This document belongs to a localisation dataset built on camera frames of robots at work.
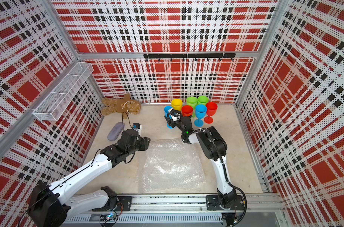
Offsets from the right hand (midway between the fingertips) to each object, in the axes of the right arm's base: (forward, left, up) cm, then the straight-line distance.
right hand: (171, 111), depth 98 cm
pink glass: (0, -11, 0) cm, 11 cm away
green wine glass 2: (+13, -24, -2) cm, 27 cm away
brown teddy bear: (+12, +38, -6) cm, 40 cm away
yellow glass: (+8, -4, -1) cm, 9 cm away
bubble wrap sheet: (-35, -1, -10) cm, 36 cm away
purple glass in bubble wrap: (-9, +41, -11) cm, 43 cm away
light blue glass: (-1, -21, +1) cm, 21 cm away
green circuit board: (-60, +30, -12) cm, 68 cm away
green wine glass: (+10, -16, -1) cm, 19 cm away
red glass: (+1, -28, 0) cm, 28 cm away
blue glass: (-2, +3, +4) cm, 6 cm away
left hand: (-23, +13, +1) cm, 26 cm away
